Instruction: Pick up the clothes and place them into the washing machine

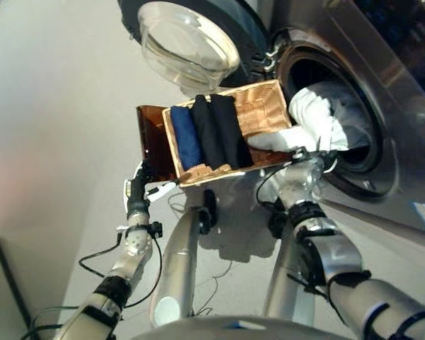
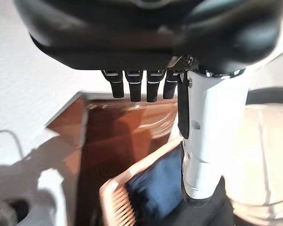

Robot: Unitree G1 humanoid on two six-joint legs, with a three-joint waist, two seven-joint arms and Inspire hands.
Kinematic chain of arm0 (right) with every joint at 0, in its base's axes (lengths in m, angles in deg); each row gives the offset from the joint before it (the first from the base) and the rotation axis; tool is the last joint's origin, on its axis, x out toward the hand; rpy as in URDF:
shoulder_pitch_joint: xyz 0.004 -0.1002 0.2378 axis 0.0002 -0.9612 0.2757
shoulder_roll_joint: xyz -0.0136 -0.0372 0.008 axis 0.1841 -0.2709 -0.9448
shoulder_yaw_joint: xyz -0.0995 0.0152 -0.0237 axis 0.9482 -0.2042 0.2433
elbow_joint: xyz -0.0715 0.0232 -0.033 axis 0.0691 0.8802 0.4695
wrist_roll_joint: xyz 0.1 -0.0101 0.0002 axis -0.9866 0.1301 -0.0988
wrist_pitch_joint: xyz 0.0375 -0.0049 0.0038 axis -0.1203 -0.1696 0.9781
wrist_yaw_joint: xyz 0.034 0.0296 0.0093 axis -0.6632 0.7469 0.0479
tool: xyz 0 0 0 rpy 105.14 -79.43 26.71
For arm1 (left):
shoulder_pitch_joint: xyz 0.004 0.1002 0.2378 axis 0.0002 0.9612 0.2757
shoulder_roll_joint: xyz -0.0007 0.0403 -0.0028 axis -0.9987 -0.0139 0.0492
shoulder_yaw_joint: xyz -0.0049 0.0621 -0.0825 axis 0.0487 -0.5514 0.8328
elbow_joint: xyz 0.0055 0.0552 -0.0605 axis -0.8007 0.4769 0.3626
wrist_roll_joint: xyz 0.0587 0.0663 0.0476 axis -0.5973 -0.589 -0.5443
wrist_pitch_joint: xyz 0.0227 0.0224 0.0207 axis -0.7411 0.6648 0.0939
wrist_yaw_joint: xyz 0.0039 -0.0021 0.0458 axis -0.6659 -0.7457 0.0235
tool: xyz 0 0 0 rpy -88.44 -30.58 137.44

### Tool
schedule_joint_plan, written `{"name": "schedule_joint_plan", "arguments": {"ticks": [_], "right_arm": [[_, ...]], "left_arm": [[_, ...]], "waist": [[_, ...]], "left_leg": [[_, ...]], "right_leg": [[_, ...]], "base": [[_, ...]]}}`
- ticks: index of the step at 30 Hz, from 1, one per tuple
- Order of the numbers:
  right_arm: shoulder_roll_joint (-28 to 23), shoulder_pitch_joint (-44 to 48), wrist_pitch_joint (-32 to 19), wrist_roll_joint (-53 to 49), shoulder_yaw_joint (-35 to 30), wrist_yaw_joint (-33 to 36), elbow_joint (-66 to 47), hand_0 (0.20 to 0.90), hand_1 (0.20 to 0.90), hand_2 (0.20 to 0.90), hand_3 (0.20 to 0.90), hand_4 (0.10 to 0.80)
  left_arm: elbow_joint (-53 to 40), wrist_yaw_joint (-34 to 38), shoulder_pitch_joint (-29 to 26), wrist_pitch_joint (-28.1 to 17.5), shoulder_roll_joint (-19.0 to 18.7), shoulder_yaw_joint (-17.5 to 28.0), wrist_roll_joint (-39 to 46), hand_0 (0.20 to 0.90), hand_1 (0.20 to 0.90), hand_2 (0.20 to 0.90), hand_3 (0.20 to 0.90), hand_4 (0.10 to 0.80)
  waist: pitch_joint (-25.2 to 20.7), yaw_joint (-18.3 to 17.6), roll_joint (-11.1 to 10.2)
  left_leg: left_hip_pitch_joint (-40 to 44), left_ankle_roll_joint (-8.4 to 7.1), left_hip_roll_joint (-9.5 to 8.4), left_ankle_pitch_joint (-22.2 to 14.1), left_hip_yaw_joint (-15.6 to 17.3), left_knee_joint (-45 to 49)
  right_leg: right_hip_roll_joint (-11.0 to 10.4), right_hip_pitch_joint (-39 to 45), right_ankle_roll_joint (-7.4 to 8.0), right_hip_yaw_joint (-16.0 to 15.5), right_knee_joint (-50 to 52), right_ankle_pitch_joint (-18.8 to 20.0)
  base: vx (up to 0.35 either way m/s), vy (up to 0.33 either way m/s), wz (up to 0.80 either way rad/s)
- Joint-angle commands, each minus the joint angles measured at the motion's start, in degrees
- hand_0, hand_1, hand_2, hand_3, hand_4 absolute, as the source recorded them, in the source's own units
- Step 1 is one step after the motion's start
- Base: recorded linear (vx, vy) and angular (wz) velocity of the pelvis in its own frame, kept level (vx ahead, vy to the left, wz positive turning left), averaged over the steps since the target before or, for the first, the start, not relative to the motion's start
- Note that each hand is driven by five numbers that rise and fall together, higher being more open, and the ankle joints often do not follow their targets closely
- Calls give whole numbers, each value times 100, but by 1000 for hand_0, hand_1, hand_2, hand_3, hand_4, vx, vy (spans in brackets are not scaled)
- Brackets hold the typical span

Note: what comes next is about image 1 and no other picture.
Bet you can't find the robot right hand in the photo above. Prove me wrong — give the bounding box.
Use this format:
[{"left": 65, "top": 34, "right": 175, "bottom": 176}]
[{"left": 292, "top": 147, "right": 338, "bottom": 174}]

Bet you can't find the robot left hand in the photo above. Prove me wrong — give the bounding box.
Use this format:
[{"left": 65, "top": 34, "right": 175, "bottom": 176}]
[{"left": 123, "top": 161, "right": 176, "bottom": 213}]

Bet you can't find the white garment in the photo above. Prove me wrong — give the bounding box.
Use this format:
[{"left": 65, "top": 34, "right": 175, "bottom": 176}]
[{"left": 247, "top": 80, "right": 373, "bottom": 153}]

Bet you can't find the grey front-load washing machine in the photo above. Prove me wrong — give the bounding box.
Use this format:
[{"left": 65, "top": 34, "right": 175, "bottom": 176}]
[{"left": 267, "top": 0, "right": 425, "bottom": 234}]

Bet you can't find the glossy brown stool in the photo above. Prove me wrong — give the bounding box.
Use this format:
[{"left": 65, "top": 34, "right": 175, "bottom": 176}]
[{"left": 136, "top": 105, "right": 295, "bottom": 185}]

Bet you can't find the folded blue garment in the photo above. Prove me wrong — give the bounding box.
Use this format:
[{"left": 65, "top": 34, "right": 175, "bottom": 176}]
[{"left": 170, "top": 106, "right": 203, "bottom": 170}]

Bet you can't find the silver robot left leg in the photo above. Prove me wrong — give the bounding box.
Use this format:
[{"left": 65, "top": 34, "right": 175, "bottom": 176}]
[{"left": 148, "top": 189, "right": 220, "bottom": 329}]

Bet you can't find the silver robot leg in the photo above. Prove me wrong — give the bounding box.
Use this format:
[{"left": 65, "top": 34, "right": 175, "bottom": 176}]
[
  {"left": 261, "top": 198, "right": 316, "bottom": 327},
  {"left": 148, "top": 189, "right": 220, "bottom": 329}
]

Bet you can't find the rectangular wicker laundry basket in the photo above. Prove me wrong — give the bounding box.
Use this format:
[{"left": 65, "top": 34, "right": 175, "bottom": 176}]
[{"left": 161, "top": 79, "right": 294, "bottom": 188}]

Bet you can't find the silver robot right leg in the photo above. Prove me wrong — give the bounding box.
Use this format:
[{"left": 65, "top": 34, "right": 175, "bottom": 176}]
[{"left": 261, "top": 198, "right": 316, "bottom": 327}]

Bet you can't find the round glass washer door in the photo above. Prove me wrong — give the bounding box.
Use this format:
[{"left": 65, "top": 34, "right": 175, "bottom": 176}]
[{"left": 116, "top": 0, "right": 281, "bottom": 96}]

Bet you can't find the grey panel with black edge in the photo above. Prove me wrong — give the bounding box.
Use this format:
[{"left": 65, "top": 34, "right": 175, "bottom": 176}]
[{"left": 0, "top": 236, "right": 33, "bottom": 340}]

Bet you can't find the grey robot torso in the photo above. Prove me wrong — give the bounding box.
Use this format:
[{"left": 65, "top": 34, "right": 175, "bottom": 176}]
[{"left": 132, "top": 313, "right": 344, "bottom": 340}]

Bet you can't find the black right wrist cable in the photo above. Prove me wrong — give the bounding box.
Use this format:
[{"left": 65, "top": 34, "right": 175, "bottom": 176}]
[{"left": 256, "top": 166, "right": 305, "bottom": 213}]

